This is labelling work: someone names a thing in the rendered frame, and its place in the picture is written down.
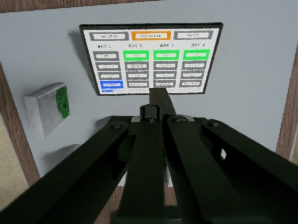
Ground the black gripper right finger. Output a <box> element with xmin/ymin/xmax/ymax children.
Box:
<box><xmin>158</xmin><ymin>88</ymin><xmax>298</xmax><ymax>224</ymax></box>

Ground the status display panel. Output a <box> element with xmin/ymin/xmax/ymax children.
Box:
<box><xmin>79</xmin><ymin>22</ymin><xmax>224</xmax><ymax>96</ymax></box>

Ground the black drive dock housing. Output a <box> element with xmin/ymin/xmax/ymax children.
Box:
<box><xmin>107</xmin><ymin>116</ymin><xmax>207</xmax><ymax>182</ymax></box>

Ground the light grey flat mat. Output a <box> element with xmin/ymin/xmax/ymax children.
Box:
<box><xmin>0</xmin><ymin>0</ymin><xmax>298</xmax><ymax>177</ymax></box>

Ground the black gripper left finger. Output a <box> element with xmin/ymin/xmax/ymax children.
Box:
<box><xmin>0</xmin><ymin>88</ymin><xmax>167</xmax><ymax>224</ymax></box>

